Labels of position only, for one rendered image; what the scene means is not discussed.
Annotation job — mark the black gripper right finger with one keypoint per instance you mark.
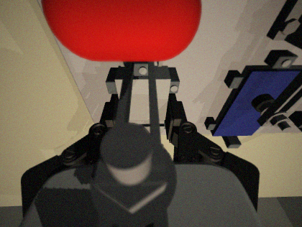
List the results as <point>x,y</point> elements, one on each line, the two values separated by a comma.
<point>191,146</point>

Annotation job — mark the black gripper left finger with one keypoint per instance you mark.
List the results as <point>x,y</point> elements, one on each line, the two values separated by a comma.
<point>85,151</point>

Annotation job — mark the toggle clamp with red handle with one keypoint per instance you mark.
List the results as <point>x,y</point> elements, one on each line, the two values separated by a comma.
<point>288,27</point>

